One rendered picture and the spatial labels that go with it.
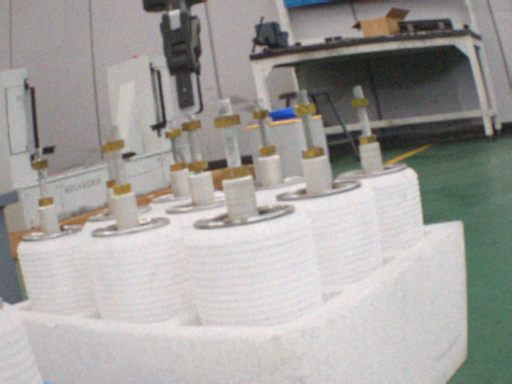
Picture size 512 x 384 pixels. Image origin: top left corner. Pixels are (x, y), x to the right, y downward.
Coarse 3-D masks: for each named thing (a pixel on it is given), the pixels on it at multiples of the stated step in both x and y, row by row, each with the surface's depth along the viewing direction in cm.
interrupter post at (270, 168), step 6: (276, 156) 89; (258, 162) 90; (264, 162) 89; (270, 162) 89; (276, 162) 89; (264, 168) 89; (270, 168) 89; (276, 168) 89; (264, 174) 89; (270, 174) 89; (276, 174) 89; (282, 174) 90; (264, 180) 89; (270, 180) 89; (276, 180) 89; (282, 180) 90; (264, 186) 90
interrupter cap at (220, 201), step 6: (216, 198) 83; (222, 198) 82; (180, 204) 83; (186, 204) 82; (192, 204) 82; (210, 204) 77; (216, 204) 77; (222, 204) 77; (168, 210) 78; (174, 210) 78; (180, 210) 77; (186, 210) 77; (192, 210) 77; (198, 210) 77
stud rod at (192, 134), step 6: (186, 114) 79; (192, 114) 79; (186, 120) 79; (192, 120) 79; (192, 132) 79; (192, 138) 79; (192, 144) 79; (198, 144) 80; (192, 150) 79; (198, 150) 80; (192, 156) 80; (198, 156) 80; (198, 174) 80
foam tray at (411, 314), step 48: (432, 240) 79; (336, 288) 67; (384, 288) 66; (432, 288) 76; (48, 336) 69; (96, 336) 65; (144, 336) 61; (192, 336) 59; (240, 336) 57; (288, 336) 55; (336, 336) 58; (384, 336) 66; (432, 336) 76
